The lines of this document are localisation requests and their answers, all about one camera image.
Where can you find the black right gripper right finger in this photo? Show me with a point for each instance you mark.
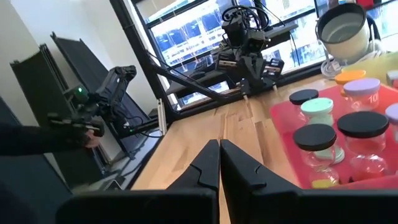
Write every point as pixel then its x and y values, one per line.
pixel 264 205

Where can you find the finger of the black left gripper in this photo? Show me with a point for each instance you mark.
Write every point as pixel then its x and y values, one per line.
pixel 227 64
pixel 274 67

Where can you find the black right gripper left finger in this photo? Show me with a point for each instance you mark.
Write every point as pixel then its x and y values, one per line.
pixel 155 205

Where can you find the black cap hourglass blue sand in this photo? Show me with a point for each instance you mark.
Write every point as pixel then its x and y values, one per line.
pixel 303 96

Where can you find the orange cap hourglass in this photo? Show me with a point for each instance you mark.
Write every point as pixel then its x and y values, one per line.
pixel 349 76

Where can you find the black cap hourglass yellow sand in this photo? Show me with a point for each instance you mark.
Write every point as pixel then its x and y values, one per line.
pixel 314 137

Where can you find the lavender cap hourglass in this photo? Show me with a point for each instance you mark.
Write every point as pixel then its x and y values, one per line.
pixel 393 113
pixel 362 86

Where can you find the black cap hourglass red sand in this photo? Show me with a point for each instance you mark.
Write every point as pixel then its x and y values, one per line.
pixel 362 124

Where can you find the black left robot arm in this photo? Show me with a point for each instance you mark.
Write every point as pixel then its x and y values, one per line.
pixel 236 31

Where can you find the person's forearm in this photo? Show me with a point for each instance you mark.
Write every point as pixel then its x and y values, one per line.
pixel 40 140

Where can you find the red translucent plastic bin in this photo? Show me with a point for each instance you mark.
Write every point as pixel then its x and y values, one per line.
pixel 283 121

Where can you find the person's hand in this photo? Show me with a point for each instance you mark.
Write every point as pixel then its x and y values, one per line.
pixel 93 139

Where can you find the yellow translucent plastic bin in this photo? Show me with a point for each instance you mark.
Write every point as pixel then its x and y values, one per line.
pixel 376 67

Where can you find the lavender cube charger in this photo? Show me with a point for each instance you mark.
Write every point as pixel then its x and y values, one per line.
pixel 393 75

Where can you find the pink cube charger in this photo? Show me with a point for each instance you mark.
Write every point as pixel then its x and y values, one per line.
pixel 395 84

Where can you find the dark grey desk top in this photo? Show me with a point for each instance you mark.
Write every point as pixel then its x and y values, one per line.
pixel 31 189

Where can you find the black ribbed panel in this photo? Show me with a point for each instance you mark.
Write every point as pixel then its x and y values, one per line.
pixel 90 68
pixel 34 81

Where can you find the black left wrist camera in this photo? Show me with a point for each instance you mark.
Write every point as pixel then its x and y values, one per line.
pixel 256 40

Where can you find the black metal table frame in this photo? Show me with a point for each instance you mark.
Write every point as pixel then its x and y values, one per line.
pixel 186 81

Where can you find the silver metal bracket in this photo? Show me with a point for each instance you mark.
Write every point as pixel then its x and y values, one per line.
pixel 161 116

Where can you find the black window frame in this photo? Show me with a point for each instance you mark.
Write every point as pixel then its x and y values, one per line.
pixel 127 25

